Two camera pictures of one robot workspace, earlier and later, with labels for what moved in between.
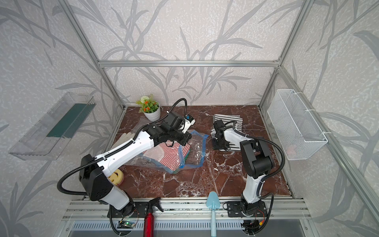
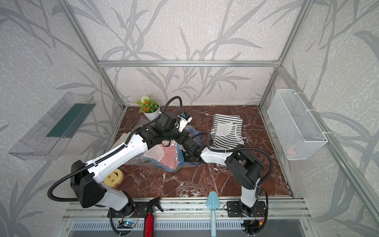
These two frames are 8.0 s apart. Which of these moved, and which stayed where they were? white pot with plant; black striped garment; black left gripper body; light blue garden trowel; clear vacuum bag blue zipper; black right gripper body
Moved: black right gripper body; clear vacuum bag blue zipper
Stayed: light blue garden trowel; black striped garment; black left gripper body; white pot with plant
